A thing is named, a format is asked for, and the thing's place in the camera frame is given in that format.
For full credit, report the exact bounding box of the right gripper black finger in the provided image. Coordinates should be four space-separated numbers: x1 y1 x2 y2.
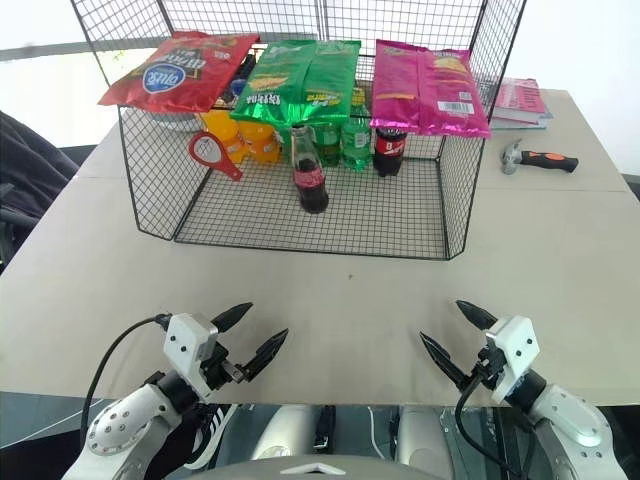
418 330 477 392
455 299 499 332

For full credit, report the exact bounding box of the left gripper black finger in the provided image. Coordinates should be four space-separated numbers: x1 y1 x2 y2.
243 328 291 383
210 301 254 334

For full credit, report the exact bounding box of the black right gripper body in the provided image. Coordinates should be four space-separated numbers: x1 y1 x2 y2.
471 333 505 389

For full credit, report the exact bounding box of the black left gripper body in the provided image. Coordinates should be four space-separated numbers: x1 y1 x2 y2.
199 342 250 392

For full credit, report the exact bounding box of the red bottle opener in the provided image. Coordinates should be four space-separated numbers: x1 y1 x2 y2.
188 132 245 182

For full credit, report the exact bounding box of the glass cola bottle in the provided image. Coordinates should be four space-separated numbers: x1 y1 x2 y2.
290 124 331 215

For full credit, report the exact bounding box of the orange soda bottle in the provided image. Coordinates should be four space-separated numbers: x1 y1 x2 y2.
202 109 247 166
238 119 283 165

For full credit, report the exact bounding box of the plastic cola bottle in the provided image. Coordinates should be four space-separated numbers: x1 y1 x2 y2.
372 124 408 179

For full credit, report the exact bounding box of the green soda bottle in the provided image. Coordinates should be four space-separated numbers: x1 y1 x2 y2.
312 122 347 169
341 87 374 173

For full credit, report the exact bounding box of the black and white sneaker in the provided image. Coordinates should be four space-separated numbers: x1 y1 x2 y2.
183 402 242 471

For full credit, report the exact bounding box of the silver left robot leg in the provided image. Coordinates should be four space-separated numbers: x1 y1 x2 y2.
249 404 326 464

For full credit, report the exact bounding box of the silver robot leg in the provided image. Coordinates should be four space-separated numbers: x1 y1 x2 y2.
249 404 326 464
397 404 454 466

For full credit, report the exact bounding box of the silver right robot leg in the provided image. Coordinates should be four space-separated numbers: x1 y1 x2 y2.
397 404 454 466

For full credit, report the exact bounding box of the grey robot torso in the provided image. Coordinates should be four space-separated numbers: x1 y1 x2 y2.
187 452 441 480

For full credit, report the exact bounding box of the grey book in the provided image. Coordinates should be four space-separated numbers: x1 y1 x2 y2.
488 110 554 132

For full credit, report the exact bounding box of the pink chip bag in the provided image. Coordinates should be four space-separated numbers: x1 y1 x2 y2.
369 39 493 139

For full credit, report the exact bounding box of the green chip bag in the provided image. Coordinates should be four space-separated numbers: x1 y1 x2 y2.
229 38 362 126

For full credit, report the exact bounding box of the red chip bag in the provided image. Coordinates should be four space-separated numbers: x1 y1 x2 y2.
97 30 261 114

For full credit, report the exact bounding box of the dark fabric chair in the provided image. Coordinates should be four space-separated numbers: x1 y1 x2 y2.
0 109 81 266

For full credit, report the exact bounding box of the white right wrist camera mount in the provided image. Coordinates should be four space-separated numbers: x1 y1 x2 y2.
483 315 542 405

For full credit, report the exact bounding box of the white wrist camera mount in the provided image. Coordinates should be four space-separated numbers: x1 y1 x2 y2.
483 315 542 405
163 313 220 401

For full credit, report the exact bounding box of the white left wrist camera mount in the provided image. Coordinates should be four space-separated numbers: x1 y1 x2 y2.
163 313 220 401

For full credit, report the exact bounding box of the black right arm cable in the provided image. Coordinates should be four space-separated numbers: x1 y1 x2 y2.
453 367 521 480

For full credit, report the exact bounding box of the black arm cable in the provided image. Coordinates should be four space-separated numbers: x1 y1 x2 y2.
453 367 521 480
79 313 174 454

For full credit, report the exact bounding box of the black wire mesh rack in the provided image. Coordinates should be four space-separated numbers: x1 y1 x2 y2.
69 0 529 262

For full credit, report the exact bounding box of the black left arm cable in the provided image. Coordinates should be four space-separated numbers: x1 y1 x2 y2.
79 313 174 454

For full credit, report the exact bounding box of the hammer with black orange handle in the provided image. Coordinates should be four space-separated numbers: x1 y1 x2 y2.
499 138 580 176

